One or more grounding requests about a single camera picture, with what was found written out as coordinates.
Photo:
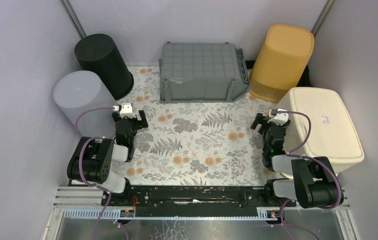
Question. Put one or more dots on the aluminium frame post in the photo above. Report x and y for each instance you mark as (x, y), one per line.
(70, 12)
(325, 13)

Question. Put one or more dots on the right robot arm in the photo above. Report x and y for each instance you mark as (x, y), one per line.
(313, 182)

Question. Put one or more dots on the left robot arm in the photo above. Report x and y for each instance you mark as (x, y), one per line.
(91, 161)

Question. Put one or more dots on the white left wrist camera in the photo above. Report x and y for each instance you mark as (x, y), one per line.
(124, 110)

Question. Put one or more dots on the right aluminium frame post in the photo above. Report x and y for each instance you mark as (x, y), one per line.
(325, 13)

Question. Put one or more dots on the grey plastic crate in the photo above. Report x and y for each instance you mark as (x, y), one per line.
(202, 73)

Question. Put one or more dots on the left aluminium frame post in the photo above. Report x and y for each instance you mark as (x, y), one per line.
(70, 12)

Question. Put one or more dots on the black ribbed waste bin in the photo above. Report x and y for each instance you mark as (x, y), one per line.
(99, 53)

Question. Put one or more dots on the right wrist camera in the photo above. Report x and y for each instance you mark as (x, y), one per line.
(279, 117)

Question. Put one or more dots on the cream perforated plastic basket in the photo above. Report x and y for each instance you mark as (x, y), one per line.
(321, 127)

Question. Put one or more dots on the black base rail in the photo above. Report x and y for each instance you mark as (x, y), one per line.
(225, 202)

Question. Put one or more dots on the floral patterned table mat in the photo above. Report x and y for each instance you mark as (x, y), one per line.
(194, 143)

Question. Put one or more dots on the yellow slatted waste basket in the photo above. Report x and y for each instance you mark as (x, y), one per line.
(281, 61)

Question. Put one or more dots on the grey round plastic bin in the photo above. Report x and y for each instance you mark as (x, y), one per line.
(86, 101)

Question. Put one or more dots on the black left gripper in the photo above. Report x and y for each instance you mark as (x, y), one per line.
(130, 120)

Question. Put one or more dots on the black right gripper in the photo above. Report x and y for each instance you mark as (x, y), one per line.
(260, 119)

